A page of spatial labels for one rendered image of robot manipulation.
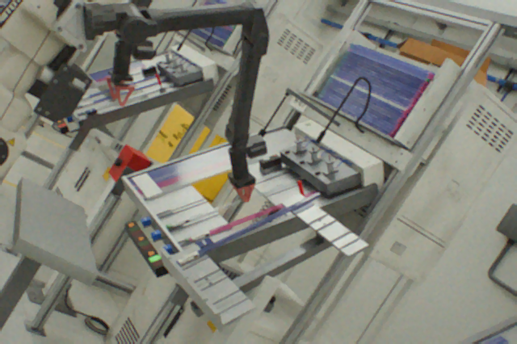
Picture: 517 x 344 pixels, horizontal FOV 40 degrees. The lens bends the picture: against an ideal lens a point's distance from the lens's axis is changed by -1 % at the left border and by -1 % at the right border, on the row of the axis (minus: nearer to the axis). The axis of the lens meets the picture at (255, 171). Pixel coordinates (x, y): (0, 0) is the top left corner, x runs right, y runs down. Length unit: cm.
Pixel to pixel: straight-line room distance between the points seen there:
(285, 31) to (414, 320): 172
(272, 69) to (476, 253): 146
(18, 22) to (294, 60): 206
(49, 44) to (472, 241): 266
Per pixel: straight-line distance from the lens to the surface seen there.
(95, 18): 190
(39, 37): 206
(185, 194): 258
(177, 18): 198
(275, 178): 257
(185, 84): 363
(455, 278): 399
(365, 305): 431
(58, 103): 206
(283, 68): 380
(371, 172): 242
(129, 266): 387
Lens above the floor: 122
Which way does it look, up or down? 4 degrees down
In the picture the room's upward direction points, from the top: 33 degrees clockwise
